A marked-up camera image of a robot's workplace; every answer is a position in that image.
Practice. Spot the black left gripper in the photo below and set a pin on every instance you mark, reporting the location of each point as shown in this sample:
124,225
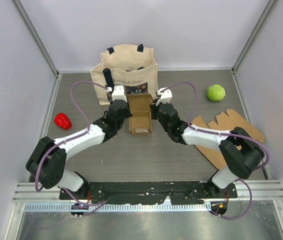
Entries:
128,114

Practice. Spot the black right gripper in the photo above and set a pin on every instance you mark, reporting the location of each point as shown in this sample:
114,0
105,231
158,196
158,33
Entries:
154,108

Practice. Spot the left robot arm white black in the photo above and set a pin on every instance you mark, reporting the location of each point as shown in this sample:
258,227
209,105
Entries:
48,160

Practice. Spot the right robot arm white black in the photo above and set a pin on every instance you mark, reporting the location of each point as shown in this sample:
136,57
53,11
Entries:
241,153

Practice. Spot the beige canvas tote bag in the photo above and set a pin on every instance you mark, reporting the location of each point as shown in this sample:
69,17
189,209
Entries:
132,66

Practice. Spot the green cabbage ball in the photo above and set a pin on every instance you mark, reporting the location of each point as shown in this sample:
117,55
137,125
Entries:
215,93

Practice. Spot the red bell pepper toy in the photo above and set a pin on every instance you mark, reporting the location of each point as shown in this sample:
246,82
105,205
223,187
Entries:
62,121

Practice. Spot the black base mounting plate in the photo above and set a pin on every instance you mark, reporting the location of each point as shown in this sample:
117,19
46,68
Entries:
149,192

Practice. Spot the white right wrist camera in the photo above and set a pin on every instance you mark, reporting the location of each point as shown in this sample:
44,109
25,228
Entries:
164,96

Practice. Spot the slotted cable duct strip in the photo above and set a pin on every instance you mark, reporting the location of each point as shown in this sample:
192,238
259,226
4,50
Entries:
111,208

